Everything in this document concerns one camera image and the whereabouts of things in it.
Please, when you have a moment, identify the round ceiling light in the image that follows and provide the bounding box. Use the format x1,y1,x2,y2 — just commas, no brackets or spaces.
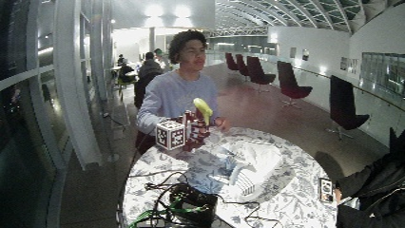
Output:
173,4,193,18
144,4,165,18

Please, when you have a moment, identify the blue floral white tablecloth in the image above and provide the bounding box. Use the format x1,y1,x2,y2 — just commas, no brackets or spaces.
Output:
121,126,339,228

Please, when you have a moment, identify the yellow-green banana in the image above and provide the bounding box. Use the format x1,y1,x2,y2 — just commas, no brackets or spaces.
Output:
192,97,216,127

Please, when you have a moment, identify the black cable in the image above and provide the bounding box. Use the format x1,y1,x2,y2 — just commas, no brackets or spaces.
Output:
214,193,285,228
142,170,190,228

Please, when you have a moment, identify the black smartphone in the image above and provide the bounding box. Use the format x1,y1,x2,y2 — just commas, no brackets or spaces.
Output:
317,177,335,204

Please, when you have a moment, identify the white slanted pillar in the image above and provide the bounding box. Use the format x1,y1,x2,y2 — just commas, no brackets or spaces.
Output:
52,0,104,170

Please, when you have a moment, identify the white slatted rack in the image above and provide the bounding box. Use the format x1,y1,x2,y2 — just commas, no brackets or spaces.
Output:
226,163,260,197

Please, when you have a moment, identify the black electronics box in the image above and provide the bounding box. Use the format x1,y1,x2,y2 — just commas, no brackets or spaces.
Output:
168,182,218,228

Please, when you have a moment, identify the large glass wall panel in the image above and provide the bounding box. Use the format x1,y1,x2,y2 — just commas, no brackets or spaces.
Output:
359,51,405,98

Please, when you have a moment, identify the dark red swivel chair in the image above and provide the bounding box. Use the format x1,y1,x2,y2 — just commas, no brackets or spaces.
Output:
234,53,250,82
224,51,241,72
323,74,370,141
275,60,314,109
245,55,277,93

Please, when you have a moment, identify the wall handrail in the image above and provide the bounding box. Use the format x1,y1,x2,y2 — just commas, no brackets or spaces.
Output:
269,58,405,113

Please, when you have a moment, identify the green cable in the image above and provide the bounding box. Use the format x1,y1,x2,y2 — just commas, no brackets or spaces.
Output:
126,193,210,228

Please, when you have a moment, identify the white cube with black markers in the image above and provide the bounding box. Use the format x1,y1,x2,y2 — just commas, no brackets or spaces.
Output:
154,119,188,151

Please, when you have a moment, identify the the person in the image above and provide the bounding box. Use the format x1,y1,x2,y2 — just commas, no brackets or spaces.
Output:
136,29,233,156

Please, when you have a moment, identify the wall poster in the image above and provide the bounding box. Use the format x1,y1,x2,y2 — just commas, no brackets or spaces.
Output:
339,56,361,76

